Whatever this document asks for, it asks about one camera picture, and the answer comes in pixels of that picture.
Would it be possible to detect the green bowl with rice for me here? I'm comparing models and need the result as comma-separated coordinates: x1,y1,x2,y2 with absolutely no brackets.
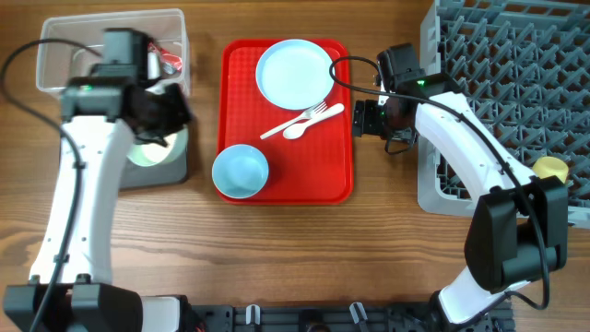
127,127,189,167

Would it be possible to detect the red snack wrapper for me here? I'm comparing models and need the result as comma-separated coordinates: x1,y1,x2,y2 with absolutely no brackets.
148,42,183,76

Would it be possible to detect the light blue bowl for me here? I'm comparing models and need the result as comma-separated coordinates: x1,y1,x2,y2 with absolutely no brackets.
212,144,269,199

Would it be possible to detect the yellow plastic cup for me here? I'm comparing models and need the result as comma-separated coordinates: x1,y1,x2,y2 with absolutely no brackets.
532,156,569,184

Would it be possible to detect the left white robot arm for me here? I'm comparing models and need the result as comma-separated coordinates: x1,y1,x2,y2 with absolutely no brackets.
3,28,203,331

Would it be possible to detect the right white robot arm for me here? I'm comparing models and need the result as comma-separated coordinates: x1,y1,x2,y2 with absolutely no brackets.
352,44,568,331

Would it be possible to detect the grey dishwasher rack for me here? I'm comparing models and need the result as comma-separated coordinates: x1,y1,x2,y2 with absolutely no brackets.
419,0,589,228

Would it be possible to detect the black bin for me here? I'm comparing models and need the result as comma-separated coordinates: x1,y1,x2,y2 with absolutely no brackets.
120,142,188,190

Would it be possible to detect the white plastic fork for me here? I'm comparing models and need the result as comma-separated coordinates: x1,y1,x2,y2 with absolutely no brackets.
260,101,327,139

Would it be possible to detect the red plastic tray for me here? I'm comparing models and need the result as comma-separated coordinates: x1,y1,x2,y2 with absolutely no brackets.
217,39,354,205

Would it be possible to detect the white plastic spoon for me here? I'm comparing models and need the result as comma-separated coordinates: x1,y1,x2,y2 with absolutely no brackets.
283,103,345,140

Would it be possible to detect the clear plastic bin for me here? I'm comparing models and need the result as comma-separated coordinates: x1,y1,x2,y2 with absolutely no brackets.
36,8,191,99

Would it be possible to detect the light blue plate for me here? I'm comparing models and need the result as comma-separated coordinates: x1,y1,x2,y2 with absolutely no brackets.
254,39,334,111

